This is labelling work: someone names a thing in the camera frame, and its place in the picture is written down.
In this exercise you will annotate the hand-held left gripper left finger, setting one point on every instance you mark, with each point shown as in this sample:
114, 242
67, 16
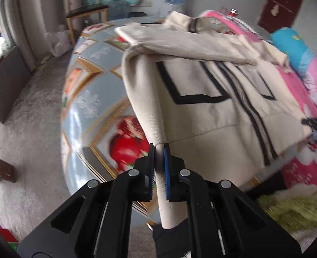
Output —
147, 177

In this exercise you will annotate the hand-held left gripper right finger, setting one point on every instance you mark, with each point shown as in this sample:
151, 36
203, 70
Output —
167, 174

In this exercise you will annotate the cream zip jacket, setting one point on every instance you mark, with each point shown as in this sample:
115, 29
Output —
201, 118

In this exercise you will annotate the pink printed blanket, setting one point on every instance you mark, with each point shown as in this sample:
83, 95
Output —
295, 86

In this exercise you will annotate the dark clothing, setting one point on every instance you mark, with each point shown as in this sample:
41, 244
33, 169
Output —
172, 242

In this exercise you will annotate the blue cartoon pillow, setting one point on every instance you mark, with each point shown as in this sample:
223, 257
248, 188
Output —
290, 43

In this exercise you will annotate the printed fruit tablecloth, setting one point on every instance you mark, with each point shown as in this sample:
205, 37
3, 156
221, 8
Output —
94, 86

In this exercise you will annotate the dark red door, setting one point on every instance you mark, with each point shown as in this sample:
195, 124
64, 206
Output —
284, 8

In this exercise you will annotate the beige hanging cloth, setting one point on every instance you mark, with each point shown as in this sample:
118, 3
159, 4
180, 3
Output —
275, 9

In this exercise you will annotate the red cup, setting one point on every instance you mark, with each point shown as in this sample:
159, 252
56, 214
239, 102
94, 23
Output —
233, 13

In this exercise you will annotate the brown wooden box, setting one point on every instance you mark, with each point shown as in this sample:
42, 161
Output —
2, 169

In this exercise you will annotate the white plastic bag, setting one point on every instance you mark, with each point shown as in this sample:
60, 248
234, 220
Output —
59, 43

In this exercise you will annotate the white water dispenser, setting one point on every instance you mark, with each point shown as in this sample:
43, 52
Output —
179, 9

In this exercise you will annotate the grey leaning board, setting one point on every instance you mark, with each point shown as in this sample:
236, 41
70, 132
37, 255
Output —
5, 83

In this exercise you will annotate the clear plastic container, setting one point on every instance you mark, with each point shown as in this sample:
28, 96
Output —
118, 8

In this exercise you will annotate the wooden chair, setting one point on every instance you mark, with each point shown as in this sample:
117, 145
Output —
87, 9

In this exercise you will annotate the grey curtain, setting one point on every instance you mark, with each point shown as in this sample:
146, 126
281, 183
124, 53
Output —
21, 27

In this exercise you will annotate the white wall socket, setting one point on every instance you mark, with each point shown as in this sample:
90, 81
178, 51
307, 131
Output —
146, 4

